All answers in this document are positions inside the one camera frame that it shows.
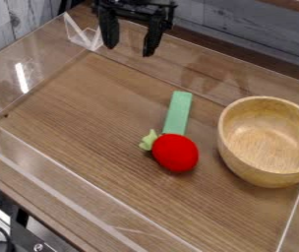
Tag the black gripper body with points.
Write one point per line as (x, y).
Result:
(142, 10)

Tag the red plush strawberry toy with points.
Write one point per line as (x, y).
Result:
(173, 150)

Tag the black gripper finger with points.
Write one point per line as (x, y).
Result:
(153, 38)
(110, 27)

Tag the green rectangular block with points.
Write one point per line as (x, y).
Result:
(176, 124)

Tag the clear acrylic corner bracket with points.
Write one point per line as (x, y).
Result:
(89, 38)

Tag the black metal table frame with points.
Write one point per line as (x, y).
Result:
(31, 236)

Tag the wooden bowl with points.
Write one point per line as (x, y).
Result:
(259, 140)

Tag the clear acrylic tray wall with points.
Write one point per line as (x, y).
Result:
(85, 214)

